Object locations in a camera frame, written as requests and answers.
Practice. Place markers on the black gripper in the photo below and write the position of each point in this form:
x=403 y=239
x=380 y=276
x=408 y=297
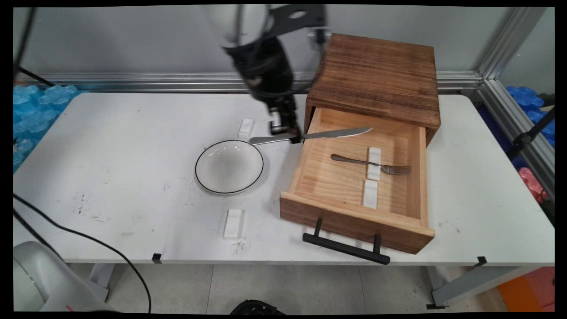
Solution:
x=266 y=71

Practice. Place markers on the silver table knife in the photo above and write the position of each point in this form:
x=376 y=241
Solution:
x=332 y=133

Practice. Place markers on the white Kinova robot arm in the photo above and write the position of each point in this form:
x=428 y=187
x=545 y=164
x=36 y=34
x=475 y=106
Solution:
x=40 y=279

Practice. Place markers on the white cutlery rest block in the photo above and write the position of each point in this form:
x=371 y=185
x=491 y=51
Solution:
x=246 y=128
x=374 y=153
x=370 y=194
x=233 y=223

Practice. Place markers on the white bowl black rim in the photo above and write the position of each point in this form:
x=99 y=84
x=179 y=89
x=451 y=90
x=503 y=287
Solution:
x=229 y=167

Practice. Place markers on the silver fork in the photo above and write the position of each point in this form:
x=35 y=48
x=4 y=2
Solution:
x=354 y=161

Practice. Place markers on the light wooden drawer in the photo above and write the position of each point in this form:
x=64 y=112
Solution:
x=336 y=186

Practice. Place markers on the black table edge clip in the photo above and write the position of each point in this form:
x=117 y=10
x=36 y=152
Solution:
x=156 y=257
x=482 y=261

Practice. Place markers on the black round object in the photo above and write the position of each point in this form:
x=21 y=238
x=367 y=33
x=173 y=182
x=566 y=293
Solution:
x=256 y=308

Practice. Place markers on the grey table leg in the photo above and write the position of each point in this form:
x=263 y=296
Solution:
x=101 y=277
x=478 y=283

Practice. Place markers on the black tripod stand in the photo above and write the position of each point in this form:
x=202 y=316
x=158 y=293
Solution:
x=527 y=136

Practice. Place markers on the red bag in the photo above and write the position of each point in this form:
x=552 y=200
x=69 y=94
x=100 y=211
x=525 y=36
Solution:
x=531 y=181

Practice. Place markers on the orange box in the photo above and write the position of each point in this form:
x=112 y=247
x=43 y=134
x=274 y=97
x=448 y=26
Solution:
x=527 y=290

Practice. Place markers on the aluminium frame rail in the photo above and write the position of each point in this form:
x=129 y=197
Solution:
x=155 y=82

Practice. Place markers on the aluminium frame post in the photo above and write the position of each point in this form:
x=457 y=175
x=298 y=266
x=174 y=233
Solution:
x=505 y=88

